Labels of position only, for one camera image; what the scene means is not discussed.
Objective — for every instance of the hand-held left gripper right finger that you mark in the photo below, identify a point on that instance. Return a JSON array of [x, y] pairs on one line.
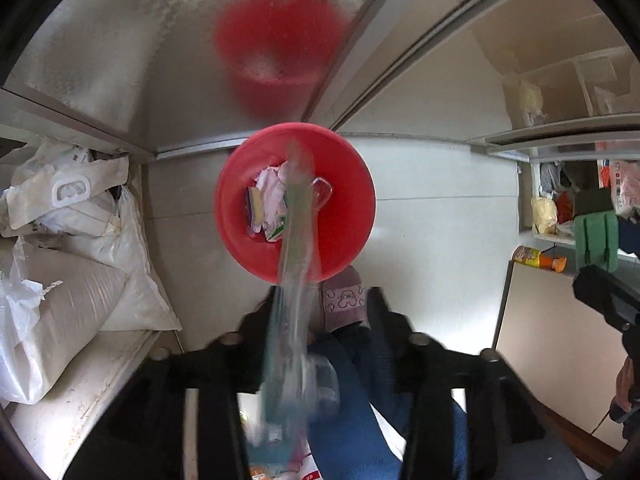
[[385, 330]]

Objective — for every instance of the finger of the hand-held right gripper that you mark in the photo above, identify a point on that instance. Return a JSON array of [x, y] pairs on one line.
[[605, 295]]

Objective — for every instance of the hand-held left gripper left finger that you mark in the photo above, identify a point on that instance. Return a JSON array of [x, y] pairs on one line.
[[252, 345]]

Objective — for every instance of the green clear plastic package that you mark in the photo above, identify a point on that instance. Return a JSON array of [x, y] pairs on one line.
[[295, 285]]

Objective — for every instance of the red plastic bin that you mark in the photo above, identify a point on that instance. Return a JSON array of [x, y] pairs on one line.
[[340, 185]]

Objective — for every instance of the person's right hand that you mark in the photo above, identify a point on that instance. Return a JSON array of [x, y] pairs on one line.
[[625, 385]]

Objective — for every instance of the pink slipper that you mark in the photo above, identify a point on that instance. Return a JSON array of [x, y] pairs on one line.
[[345, 300]]

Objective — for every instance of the green plastic board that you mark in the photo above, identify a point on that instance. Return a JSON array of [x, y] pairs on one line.
[[595, 240]]

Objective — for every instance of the yellow spray can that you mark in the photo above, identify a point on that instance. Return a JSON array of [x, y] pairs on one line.
[[537, 258]]

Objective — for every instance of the yellow plastic bag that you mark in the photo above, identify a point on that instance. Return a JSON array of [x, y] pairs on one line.
[[544, 215]]

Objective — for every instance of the large white sack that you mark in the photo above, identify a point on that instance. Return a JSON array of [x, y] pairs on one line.
[[55, 320]]

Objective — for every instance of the white open shelf unit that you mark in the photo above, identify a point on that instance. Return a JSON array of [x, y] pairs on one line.
[[560, 100]]

